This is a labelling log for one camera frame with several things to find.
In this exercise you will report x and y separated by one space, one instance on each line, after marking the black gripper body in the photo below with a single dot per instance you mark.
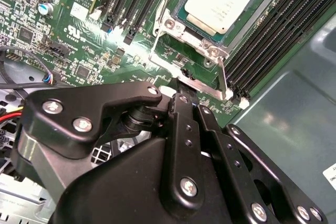
118 195

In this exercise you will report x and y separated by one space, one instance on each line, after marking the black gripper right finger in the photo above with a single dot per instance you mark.
223 140

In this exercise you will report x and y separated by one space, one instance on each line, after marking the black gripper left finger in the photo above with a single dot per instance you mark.
78 103

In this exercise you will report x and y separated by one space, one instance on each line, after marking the metal socket cover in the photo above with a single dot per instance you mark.
210 89

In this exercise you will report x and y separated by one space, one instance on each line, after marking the silver CPU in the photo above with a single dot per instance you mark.
220 1

